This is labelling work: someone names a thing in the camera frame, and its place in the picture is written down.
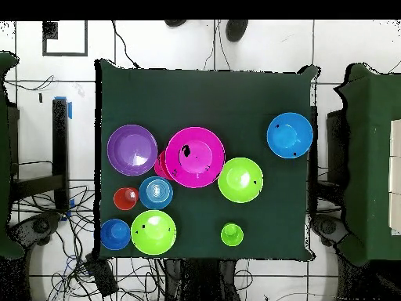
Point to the large pink plastic bowl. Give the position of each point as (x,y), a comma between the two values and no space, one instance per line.
(200,163)

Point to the green plastic cup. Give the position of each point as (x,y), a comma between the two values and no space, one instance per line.
(232,235)

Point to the small crimson plastic bowl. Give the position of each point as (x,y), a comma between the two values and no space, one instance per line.
(160,167)

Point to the green plastic bowl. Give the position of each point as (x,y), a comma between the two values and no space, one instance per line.
(240,180)
(153,233)

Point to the blue straight-sided bowl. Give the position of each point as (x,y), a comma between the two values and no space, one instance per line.
(156,193)

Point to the wide purple plastic bowl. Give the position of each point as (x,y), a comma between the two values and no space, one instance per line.
(132,150)

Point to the dark green tablecloth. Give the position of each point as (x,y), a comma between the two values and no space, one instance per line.
(203,94)

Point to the orange plastic cup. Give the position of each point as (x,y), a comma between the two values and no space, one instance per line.
(125,199)

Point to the large light blue bowl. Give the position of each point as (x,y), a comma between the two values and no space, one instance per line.
(289,135)

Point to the small dark blue bowl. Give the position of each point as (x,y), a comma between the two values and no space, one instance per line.
(115,235)

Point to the person's left foot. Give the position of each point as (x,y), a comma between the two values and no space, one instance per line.
(236,29)

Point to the person's foot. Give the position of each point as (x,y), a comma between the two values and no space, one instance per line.
(175,23)
(236,29)

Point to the black metal stand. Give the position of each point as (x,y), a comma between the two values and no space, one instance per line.
(60,141)

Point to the person's right foot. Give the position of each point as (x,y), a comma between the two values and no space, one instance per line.
(175,23)

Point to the black power box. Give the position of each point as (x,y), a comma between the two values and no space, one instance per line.
(103,276)

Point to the neighbouring green covered table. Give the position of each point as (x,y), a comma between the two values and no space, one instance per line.
(4,188)
(372,156)

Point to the white box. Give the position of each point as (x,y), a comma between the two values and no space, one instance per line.
(395,175)

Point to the black pedestal leg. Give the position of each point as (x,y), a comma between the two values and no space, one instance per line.
(34,229)
(329,225)

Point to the black square floor frame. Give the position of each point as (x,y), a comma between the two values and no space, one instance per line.
(44,37)

